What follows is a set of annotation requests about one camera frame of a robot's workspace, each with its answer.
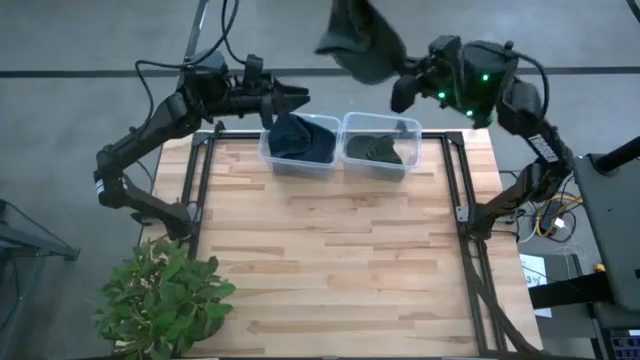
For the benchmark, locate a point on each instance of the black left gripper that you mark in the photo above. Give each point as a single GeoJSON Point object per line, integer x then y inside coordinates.
{"type": "Point", "coordinates": [250, 100]}

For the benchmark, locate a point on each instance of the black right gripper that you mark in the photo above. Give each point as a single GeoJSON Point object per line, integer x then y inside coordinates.
{"type": "Point", "coordinates": [440, 75]}

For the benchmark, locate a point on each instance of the dark green baseball cap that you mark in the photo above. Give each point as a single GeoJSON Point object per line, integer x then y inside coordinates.
{"type": "Point", "coordinates": [365, 45]}
{"type": "Point", "coordinates": [375, 150]}

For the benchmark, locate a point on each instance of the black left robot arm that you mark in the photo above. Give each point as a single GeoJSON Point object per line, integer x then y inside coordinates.
{"type": "Point", "coordinates": [150, 125]}

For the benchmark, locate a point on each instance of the clear plastic bin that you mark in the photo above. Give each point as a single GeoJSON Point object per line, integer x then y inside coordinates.
{"type": "Point", "coordinates": [380, 173]}
{"type": "Point", "coordinates": [300, 171]}

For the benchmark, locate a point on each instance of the black stand pole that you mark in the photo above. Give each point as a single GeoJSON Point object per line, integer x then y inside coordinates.
{"type": "Point", "coordinates": [620, 155]}

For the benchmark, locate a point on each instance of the white paper sheet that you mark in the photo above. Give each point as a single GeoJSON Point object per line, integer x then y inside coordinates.
{"type": "Point", "coordinates": [532, 270]}

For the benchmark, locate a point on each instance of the green potted plant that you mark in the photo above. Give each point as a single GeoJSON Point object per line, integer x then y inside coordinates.
{"type": "Point", "coordinates": [160, 300]}

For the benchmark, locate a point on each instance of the black cart base bar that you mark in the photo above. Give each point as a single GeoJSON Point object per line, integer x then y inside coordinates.
{"type": "Point", "coordinates": [570, 292]}

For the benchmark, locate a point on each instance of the grey metal stand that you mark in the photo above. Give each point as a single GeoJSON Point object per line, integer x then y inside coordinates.
{"type": "Point", "coordinates": [30, 240]}

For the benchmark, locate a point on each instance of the black device with blue lights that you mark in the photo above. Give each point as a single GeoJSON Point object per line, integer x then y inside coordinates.
{"type": "Point", "coordinates": [625, 345]}

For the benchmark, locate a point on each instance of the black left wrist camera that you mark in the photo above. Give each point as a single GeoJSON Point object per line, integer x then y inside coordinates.
{"type": "Point", "coordinates": [253, 70]}

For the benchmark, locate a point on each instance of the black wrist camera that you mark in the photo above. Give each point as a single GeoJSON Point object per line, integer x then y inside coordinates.
{"type": "Point", "coordinates": [445, 44]}
{"type": "Point", "coordinates": [253, 70]}

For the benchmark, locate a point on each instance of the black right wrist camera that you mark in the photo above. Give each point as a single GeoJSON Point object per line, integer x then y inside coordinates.
{"type": "Point", "coordinates": [445, 44]}

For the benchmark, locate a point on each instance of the grey metal corner bracket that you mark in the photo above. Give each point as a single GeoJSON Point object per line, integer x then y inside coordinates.
{"type": "Point", "coordinates": [462, 214]}

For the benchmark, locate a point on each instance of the black diagonal frame strut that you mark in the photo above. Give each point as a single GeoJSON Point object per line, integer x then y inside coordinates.
{"type": "Point", "coordinates": [500, 320]}

